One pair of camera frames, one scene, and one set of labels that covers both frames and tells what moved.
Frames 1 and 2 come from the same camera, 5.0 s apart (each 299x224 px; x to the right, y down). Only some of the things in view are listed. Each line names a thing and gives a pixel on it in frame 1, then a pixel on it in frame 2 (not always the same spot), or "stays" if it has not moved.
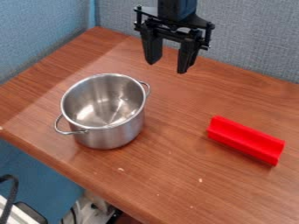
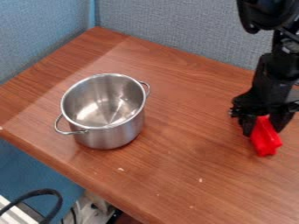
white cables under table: x=90 y=211 stays
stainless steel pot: x=102 y=110 stays
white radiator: x=23 y=213 stays
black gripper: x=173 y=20 to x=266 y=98
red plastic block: x=246 y=140 to x=265 y=137
